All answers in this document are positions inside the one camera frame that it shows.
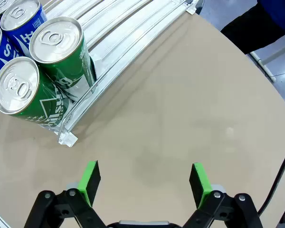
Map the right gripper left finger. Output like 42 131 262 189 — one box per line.
23 160 107 228

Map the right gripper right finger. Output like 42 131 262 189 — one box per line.
181 162 264 228

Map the clear white can dispenser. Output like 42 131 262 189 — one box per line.
39 0 200 148

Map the green Chilsung cider can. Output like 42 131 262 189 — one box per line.
28 16 97 100
0 56 76 133

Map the person in blue shirt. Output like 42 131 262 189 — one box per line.
220 0 285 56

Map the black Pepsi can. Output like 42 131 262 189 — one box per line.
0 0 16 24

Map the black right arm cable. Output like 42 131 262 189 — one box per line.
256 142 285 217

